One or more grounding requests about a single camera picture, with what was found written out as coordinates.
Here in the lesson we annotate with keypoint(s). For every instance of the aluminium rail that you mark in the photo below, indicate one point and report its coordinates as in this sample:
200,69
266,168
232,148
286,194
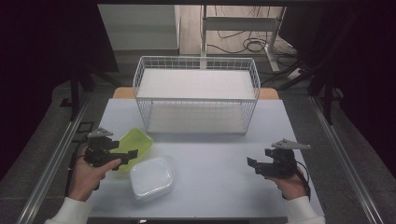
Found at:
342,155
56,155

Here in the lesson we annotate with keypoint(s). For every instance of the white power strip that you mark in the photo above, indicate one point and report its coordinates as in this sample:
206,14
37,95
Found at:
294,74

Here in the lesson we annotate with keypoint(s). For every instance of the green plastic container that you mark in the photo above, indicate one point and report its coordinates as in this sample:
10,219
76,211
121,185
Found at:
137,140

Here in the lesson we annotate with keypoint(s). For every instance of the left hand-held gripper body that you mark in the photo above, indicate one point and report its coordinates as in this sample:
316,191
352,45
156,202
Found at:
98,152

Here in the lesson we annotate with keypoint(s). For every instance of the dark curtain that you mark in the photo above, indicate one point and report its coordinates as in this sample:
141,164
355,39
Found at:
37,62
367,77

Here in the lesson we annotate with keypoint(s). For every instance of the white metal desk frame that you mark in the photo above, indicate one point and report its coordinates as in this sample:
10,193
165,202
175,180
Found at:
239,24

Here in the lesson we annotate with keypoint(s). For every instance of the white cabinet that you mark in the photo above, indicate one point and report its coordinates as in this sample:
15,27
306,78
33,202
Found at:
140,28

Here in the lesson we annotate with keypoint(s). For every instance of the tan wooden board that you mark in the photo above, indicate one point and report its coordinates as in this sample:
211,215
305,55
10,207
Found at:
123,93

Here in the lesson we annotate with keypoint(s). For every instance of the person's left hand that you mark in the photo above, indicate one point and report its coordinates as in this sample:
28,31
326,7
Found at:
85,179

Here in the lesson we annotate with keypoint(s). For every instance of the person's right hand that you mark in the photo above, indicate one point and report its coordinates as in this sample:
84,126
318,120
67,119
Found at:
288,186

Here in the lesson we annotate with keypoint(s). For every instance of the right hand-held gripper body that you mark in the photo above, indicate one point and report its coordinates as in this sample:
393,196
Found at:
278,166

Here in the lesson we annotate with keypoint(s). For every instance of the black metal stand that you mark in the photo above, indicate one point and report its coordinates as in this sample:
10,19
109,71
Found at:
74,93
327,93

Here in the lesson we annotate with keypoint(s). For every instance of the white translucent plastic container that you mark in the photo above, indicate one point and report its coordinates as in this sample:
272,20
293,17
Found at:
151,179

